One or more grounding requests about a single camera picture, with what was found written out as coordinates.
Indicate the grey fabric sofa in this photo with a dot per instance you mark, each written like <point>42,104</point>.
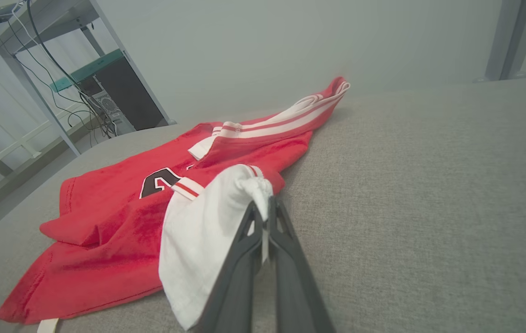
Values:
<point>429,185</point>

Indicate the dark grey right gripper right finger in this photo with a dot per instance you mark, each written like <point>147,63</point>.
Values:
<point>295,286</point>

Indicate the grey metal post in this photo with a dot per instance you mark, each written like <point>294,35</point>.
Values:
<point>510,37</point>

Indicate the grey metal desk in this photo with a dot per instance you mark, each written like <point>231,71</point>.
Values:
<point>54,18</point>

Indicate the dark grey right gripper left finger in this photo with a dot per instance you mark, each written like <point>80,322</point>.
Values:
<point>235,286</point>

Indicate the black computer tower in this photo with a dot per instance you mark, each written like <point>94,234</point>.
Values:
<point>128,97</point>

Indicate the red white printed t-shirt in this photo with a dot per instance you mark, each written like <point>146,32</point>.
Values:
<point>114,231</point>

